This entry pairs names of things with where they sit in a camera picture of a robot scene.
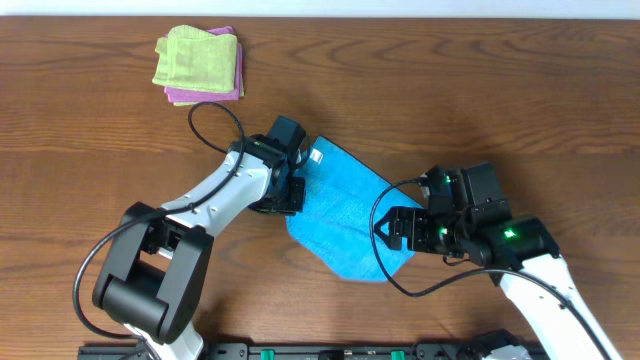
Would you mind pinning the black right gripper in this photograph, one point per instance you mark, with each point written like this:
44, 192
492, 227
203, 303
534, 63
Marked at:
405, 229

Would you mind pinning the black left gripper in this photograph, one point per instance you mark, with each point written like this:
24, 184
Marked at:
291, 195

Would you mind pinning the blue microfiber cloth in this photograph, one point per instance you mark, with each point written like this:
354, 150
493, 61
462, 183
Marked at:
340, 192

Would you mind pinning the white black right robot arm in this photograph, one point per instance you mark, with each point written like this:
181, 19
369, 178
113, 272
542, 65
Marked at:
518, 254

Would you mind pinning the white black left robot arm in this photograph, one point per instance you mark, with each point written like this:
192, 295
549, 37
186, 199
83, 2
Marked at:
152, 278

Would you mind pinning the folded pink cloth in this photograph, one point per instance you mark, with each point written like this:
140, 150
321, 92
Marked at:
220, 90

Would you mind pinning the folded green cloth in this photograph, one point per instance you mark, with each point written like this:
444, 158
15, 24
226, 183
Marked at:
197, 59

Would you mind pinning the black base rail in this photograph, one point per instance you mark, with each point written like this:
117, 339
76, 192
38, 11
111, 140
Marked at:
241, 351

